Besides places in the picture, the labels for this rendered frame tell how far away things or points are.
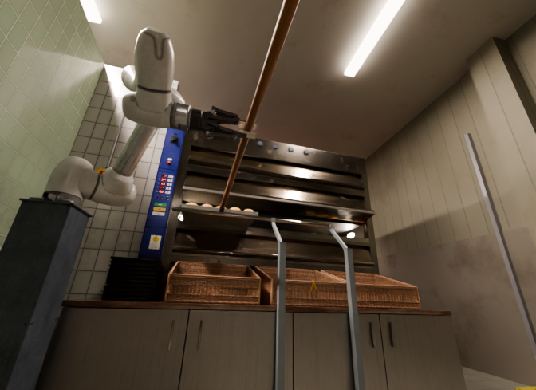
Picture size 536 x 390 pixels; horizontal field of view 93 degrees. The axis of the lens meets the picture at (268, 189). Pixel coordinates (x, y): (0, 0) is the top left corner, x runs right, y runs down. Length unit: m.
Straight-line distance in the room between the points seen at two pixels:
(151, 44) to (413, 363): 2.17
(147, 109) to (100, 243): 1.50
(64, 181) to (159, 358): 0.99
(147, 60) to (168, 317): 1.23
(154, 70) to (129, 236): 1.55
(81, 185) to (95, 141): 1.04
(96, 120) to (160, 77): 1.84
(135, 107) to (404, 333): 1.99
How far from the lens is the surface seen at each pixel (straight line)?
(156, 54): 0.89
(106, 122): 2.67
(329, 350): 1.81
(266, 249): 2.23
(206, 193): 2.14
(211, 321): 1.60
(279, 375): 1.66
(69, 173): 1.59
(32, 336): 1.51
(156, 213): 2.20
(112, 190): 1.61
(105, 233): 2.26
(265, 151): 2.57
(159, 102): 0.91
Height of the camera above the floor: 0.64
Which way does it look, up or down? 23 degrees up
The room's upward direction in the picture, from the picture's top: 2 degrees clockwise
